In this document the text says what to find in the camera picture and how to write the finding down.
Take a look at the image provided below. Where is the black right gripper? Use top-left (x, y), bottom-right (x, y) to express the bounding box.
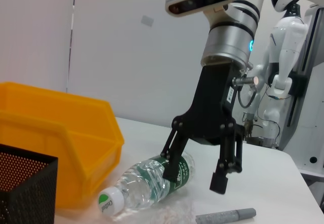
top-left (160, 62), bottom-right (245, 195)

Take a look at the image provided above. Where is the clear green-label water bottle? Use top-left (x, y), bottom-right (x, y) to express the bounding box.
top-left (97, 151), bottom-right (196, 216)

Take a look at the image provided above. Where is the grey glitter pen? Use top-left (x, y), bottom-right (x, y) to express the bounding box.
top-left (195, 207), bottom-right (257, 224)

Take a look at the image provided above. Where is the black mesh pen holder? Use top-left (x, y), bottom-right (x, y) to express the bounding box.
top-left (0, 144), bottom-right (59, 224)

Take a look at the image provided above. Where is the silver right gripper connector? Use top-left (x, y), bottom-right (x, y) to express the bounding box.
top-left (232, 75), bottom-right (259, 86)

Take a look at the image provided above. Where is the white lift column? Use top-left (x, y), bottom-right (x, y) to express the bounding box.
top-left (286, 4), bottom-right (324, 182)

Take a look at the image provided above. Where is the yellow plastic bin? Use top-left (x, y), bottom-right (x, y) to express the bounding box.
top-left (0, 81), bottom-right (125, 211)

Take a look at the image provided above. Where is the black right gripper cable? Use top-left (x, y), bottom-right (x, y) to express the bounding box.
top-left (237, 83), bottom-right (258, 109)

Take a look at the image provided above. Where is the grey wall sticker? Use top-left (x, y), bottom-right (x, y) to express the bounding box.
top-left (140, 15), bottom-right (155, 27)

